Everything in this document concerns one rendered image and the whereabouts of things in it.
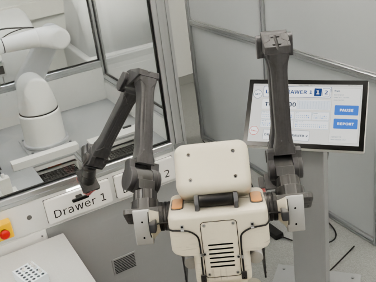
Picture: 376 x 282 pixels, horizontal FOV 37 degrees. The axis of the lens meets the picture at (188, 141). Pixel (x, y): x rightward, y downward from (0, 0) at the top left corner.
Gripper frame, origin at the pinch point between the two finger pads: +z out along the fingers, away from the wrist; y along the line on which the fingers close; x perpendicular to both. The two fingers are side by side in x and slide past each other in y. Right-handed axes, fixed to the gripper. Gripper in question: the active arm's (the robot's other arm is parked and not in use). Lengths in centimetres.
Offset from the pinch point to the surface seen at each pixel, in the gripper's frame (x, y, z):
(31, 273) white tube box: 32.1, -23.5, 2.4
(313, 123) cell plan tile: -95, -20, -26
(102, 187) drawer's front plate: -8.8, 2.6, 7.6
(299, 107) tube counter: -94, -10, -26
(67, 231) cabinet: 9.7, -4.8, 21.9
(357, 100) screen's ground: -111, -22, -38
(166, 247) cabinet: -35, -21, 45
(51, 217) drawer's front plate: 15.2, -0.1, 12.2
